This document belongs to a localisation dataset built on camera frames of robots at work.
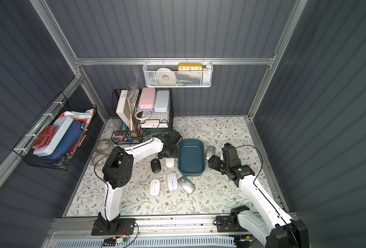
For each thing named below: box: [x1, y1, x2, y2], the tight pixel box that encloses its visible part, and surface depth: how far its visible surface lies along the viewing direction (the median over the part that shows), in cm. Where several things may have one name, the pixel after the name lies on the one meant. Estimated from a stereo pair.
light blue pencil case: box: [154, 89, 171, 113], surface depth 99 cm
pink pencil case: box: [138, 87, 157, 110], surface depth 97 cm
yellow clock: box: [177, 62, 204, 72], surface depth 90 cm
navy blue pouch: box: [38, 120, 84, 164], surface depth 68 cm
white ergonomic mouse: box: [165, 157, 175, 168], surface depth 95 cm
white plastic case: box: [32, 115, 74, 157], surface depth 67 cm
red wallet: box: [32, 124, 59, 149], surface depth 64 cm
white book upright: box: [115, 89, 131, 131], surface depth 93 cm
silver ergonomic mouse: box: [205, 145, 216, 161], surface depth 101 cm
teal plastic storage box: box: [177, 138, 206, 177], surface depth 97 cm
